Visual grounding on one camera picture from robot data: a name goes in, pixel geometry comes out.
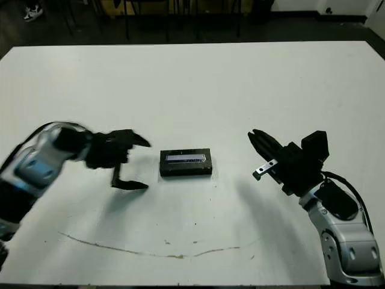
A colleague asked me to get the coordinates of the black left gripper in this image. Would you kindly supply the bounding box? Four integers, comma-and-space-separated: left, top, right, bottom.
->
84, 129, 152, 191

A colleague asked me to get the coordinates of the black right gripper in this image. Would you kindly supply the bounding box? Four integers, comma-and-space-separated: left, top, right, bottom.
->
248, 128, 324, 196

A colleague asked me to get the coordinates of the black box lid striped print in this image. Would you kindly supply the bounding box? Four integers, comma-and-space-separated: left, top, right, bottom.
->
159, 147, 214, 178

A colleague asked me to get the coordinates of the black mesh chair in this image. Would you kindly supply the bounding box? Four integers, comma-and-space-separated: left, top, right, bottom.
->
164, 0, 243, 42

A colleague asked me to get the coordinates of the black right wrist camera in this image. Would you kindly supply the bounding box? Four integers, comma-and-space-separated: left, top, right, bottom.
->
301, 130, 331, 165

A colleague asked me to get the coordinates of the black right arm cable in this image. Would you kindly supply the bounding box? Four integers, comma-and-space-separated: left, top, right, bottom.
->
320, 170, 375, 235

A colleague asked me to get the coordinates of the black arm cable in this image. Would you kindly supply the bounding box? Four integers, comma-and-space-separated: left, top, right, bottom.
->
320, 170, 375, 235
0, 121, 88, 171

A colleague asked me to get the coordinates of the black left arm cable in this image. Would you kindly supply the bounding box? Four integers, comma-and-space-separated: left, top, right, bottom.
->
0, 121, 88, 171

